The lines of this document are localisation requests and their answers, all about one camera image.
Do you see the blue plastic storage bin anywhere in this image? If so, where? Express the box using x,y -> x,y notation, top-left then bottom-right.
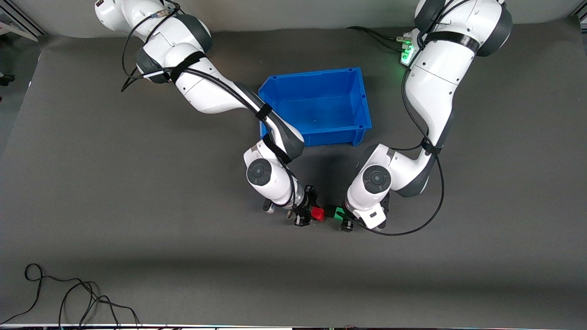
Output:
258,67 -> 373,148

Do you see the dark grey table mat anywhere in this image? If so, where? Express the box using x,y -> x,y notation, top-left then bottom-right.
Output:
0,18 -> 587,327

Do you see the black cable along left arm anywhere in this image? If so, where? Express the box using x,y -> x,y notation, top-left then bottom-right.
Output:
362,0 -> 446,237

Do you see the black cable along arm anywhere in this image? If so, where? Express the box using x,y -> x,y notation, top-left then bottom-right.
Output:
121,2 -> 299,209
362,0 -> 446,237

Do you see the black left arm base cable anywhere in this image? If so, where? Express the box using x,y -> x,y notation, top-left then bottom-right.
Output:
346,25 -> 413,52

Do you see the black cable along right arm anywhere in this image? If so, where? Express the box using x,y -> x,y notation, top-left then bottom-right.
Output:
121,2 -> 299,209

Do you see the loose black cable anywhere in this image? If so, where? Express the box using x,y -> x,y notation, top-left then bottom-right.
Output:
0,264 -> 140,327

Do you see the aluminium frame rail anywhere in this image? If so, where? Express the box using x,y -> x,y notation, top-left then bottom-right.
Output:
0,0 -> 46,43

